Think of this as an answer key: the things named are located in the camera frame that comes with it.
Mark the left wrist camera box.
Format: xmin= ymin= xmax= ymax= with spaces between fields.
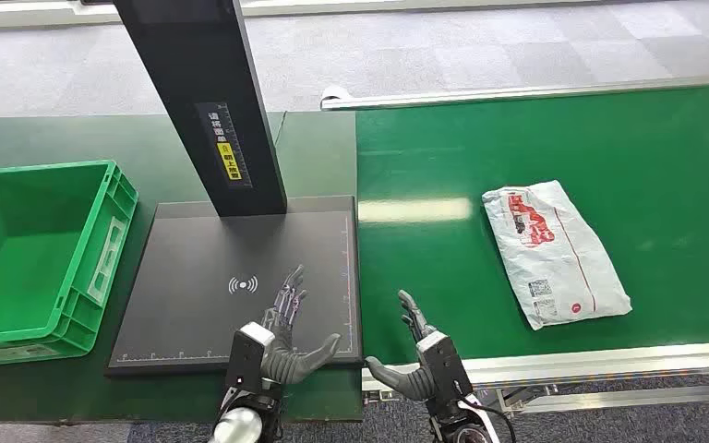
xmin=225 ymin=322 xmax=277 ymax=392

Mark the green conveyor belt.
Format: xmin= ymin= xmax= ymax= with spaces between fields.
xmin=354 ymin=82 xmax=709 ymax=368

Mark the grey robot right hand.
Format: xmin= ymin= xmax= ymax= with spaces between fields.
xmin=365 ymin=290 xmax=439 ymax=403

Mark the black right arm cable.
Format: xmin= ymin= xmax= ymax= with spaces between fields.
xmin=461 ymin=397 xmax=518 ymax=443

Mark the white floor trim strip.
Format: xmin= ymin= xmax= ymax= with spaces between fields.
xmin=0 ymin=0 xmax=637 ymax=31

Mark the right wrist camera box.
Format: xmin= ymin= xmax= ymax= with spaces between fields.
xmin=416 ymin=331 xmax=475 ymax=408

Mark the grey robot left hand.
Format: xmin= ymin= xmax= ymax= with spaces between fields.
xmin=259 ymin=264 xmax=342 ymax=387

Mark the green plastic crate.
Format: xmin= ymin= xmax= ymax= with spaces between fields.
xmin=0 ymin=160 xmax=139 ymax=369

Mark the metal frame bracket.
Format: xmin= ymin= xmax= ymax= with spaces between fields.
xmin=493 ymin=383 xmax=559 ymax=417

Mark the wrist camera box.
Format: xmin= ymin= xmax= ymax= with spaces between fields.
xmin=225 ymin=322 xmax=277 ymax=392
xmin=416 ymin=331 xmax=475 ymax=408

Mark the black scanner machine with column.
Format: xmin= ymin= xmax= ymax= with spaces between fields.
xmin=104 ymin=0 xmax=365 ymax=377

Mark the aluminium conveyor side rail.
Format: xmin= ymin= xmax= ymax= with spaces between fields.
xmin=320 ymin=74 xmax=709 ymax=112
xmin=361 ymin=340 xmax=709 ymax=392

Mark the white poly mailer package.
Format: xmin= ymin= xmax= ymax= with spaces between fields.
xmin=481 ymin=179 xmax=633 ymax=332

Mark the aluminium conveyor frame beam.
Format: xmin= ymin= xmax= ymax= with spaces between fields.
xmin=500 ymin=383 xmax=709 ymax=417

